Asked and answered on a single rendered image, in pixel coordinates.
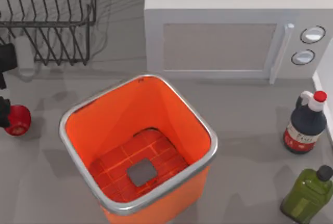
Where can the pale grey rounded box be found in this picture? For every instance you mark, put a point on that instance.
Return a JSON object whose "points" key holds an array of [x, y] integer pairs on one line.
{"points": [[24, 55]]}

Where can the red round can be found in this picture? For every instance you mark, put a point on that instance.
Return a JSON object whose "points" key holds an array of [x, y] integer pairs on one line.
{"points": [[20, 120]]}

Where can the orange bin with metal rim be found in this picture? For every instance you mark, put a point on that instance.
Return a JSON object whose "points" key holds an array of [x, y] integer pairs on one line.
{"points": [[125, 109]]}

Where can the grey square pad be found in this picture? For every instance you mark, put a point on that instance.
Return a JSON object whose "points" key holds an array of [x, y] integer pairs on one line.
{"points": [[141, 172]]}

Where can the small round microwave knob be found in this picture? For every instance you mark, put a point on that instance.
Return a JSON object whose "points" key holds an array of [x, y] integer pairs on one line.
{"points": [[303, 57]]}

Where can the dark bottle with red cap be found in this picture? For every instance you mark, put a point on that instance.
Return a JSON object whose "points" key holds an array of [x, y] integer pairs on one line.
{"points": [[307, 125]]}

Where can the large round microwave knob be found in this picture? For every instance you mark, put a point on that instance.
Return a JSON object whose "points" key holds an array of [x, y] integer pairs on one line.
{"points": [[312, 34]]}

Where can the green bottle with black cap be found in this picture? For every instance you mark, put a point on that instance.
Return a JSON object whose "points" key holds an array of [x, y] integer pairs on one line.
{"points": [[304, 198]]}

